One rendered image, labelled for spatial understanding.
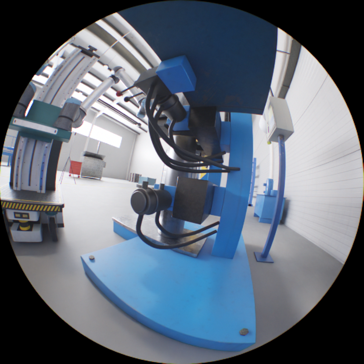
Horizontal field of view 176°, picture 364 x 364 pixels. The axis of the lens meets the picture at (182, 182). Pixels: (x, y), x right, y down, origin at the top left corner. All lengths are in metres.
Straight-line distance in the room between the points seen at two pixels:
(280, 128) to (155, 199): 1.12
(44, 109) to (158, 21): 1.02
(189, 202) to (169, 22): 0.69
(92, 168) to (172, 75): 8.34
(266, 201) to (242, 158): 2.11
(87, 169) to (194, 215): 8.22
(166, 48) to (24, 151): 1.19
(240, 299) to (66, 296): 0.77
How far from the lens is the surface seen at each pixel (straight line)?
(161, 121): 0.81
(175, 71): 0.45
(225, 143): 0.83
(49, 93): 1.40
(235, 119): 0.92
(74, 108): 1.08
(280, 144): 1.25
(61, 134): 1.00
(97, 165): 8.72
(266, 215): 2.86
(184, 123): 0.69
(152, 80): 0.50
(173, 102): 0.58
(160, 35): 0.49
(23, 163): 1.27
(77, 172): 7.73
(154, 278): 0.62
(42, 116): 1.22
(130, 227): 1.04
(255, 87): 0.59
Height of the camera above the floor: 0.57
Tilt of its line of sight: 1 degrees up
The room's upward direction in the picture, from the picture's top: 9 degrees clockwise
